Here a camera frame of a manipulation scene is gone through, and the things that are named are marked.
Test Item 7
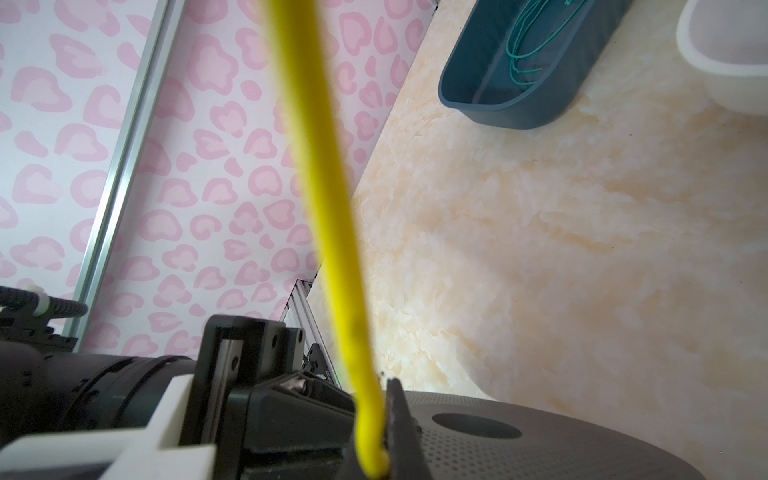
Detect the dark grey cable spool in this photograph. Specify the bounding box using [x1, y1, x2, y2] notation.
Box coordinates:
[405, 391, 703, 479]

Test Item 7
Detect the white plastic tray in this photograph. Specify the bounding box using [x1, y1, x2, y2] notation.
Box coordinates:
[676, 0, 767, 116]

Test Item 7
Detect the dark teal plastic bin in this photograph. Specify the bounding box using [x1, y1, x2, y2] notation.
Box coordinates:
[438, 0, 631, 130]

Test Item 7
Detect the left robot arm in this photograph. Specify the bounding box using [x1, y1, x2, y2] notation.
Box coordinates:
[1, 315, 354, 479]

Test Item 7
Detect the yellow cable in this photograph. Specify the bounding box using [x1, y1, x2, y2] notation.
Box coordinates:
[259, 0, 392, 480]

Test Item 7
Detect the diagonal aluminium frame strut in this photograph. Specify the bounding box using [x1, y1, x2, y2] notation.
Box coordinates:
[62, 0, 187, 352]

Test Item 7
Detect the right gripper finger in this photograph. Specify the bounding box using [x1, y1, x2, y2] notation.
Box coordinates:
[386, 378, 432, 480]

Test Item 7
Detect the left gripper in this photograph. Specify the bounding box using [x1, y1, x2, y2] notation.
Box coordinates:
[179, 315, 355, 479]

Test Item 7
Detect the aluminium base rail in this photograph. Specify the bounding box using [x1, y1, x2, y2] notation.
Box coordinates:
[280, 280, 341, 387]

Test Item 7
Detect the green cable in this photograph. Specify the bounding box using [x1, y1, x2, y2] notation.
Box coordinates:
[505, 0, 592, 91]

